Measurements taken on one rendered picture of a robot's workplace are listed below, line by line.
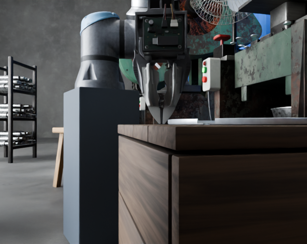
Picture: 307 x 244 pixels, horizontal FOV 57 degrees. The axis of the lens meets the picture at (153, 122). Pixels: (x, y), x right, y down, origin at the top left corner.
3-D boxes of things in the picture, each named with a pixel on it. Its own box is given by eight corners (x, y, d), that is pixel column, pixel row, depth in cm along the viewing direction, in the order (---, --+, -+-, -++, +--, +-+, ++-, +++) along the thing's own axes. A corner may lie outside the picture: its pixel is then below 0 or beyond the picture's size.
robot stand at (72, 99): (79, 257, 74) (79, 86, 74) (63, 234, 89) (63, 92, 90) (139, 242, 83) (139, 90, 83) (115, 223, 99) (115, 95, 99)
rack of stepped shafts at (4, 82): (15, 163, 249) (15, 55, 250) (-32, 162, 255) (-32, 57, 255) (40, 157, 292) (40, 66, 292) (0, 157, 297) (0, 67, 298)
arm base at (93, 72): (83, 87, 76) (83, 50, 76) (69, 92, 89) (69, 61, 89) (133, 90, 84) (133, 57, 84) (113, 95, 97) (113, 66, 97)
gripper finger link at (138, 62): (132, 92, 44) (132, 36, 44) (133, 93, 45) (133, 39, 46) (163, 92, 44) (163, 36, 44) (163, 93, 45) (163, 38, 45)
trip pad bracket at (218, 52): (222, 85, 124) (222, 41, 124) (213, 88, 134) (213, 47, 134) (235, 85, 126) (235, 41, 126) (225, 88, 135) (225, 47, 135)
